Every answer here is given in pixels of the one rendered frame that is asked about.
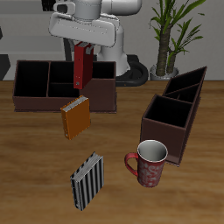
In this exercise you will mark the dark brown desk caddy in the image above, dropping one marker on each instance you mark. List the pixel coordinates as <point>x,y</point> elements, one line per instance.
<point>163,137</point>
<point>100,93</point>

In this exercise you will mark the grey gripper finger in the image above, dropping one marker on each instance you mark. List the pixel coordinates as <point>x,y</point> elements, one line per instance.
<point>89,49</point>
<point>78,43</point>

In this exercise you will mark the red book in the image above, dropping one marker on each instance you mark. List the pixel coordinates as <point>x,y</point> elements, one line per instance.
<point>83,68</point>

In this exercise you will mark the pot plant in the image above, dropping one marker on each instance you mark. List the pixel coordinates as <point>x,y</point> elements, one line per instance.
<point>164,49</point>

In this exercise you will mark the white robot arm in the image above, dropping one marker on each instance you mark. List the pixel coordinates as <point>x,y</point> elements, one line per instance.
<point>116,52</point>

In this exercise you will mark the flat black base plate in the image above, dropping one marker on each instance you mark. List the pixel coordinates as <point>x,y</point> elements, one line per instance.
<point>138,74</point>

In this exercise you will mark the red patterned mug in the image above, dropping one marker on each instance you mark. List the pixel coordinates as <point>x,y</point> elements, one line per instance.
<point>150,169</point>

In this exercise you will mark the black and white striped book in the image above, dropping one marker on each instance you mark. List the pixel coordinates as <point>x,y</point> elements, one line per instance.
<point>89,180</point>

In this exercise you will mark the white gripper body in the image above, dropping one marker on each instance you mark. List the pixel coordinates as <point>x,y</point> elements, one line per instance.
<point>84,30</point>

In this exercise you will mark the orange book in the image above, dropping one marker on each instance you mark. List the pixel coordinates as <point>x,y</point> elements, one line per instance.
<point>77,118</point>

